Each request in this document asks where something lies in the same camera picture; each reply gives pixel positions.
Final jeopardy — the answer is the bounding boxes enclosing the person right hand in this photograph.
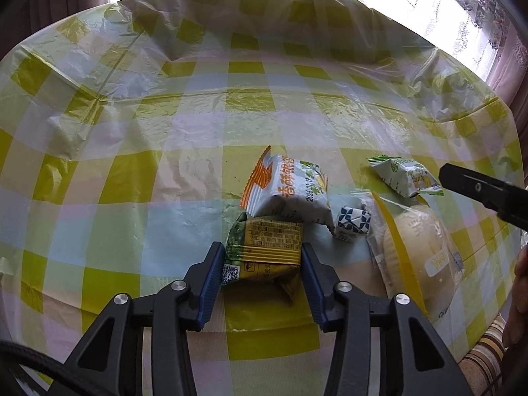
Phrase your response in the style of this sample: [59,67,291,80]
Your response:
[502,247,528,347]

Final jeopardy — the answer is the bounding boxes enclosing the white green lemon packet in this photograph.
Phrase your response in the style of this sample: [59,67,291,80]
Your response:
[368,155,444,198]

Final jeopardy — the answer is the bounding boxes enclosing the round bun clear package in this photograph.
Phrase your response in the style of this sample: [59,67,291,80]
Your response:
[365,192,464,323]

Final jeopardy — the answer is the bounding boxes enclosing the striped towel cushion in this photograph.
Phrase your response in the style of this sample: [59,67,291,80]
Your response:
[459,314,506,396]

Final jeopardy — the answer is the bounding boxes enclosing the green checkered plastic tablecloth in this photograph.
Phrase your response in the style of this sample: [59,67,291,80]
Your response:
[0,0,525,396]

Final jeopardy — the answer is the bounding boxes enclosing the olive green snack packet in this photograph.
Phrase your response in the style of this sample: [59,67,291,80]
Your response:
[222,212,303,300]

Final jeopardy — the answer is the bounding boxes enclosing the white orange snack packet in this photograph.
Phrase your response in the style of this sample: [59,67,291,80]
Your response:
[240,147,335,232]

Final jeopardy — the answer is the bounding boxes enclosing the blue white small candy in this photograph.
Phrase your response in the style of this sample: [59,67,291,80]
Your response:
[333,206,371,242]

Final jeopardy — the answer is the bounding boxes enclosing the pink patterned curtain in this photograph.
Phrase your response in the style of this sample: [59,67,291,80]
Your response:
[486,21,527,121]

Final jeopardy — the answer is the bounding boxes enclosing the black cable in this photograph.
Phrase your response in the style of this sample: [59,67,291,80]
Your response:
[0,339,100,396]

